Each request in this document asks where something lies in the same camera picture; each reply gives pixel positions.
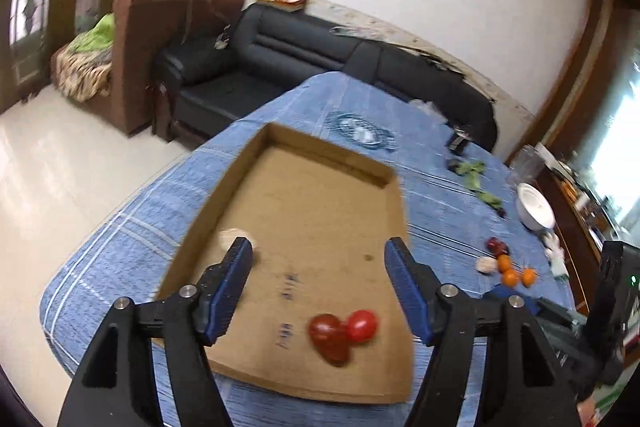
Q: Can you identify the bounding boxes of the green leafy vegetables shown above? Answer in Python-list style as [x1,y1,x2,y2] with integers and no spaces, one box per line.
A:
[452,159,506,212]

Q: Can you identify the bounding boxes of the blue plaid tablecloth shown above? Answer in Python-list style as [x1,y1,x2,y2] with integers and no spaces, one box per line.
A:
[39,71,583,427]

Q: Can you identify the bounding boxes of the white bowl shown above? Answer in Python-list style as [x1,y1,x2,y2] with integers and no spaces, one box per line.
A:
[516,183,557,232]

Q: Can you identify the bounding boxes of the green cloth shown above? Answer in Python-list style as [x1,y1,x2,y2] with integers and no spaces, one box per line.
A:
[70,13,116,54]

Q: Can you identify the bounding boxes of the white work glove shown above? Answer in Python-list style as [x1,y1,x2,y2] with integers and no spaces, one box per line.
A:
[541,232,571,283]

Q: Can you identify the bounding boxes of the patterned brown blanket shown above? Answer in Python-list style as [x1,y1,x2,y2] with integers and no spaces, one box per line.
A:
[51,44,115,102]

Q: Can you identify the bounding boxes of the small red tomato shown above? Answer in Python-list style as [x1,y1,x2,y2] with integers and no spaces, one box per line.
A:
[346,308,379,345]

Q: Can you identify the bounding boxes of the wooden door frame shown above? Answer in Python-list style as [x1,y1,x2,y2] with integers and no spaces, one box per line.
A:
[505,0,618,162]

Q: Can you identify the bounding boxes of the clear plastic container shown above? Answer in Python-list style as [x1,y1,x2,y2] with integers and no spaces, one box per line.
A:
[507,146,546,185]

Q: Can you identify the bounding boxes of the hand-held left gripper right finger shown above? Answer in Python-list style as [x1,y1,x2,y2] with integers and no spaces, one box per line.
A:
[384,237,581,427]

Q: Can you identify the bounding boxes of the black electronic device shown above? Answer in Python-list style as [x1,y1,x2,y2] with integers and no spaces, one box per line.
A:
[446,127,473,156]

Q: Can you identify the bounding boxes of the shallow cardboard box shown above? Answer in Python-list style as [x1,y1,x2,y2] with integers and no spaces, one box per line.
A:
[152,123,416,405]

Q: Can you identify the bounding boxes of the black leather sofa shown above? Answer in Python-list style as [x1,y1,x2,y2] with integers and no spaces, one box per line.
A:
[152,2,498,152]

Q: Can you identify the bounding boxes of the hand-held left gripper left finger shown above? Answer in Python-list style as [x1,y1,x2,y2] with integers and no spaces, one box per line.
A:
[57,237,253,427]

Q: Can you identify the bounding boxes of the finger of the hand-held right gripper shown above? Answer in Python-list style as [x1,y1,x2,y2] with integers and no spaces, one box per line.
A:
[484,284,593,333]

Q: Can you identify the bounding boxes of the brown armchair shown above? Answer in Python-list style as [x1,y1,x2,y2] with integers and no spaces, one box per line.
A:
[111,0,246,138]

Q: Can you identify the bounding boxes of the wooden cabinet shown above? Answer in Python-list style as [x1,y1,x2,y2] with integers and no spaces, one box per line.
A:
[537,147,621,308]

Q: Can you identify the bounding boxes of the large red tomato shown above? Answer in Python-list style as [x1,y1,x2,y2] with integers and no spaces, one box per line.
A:
[307,313,353,368]

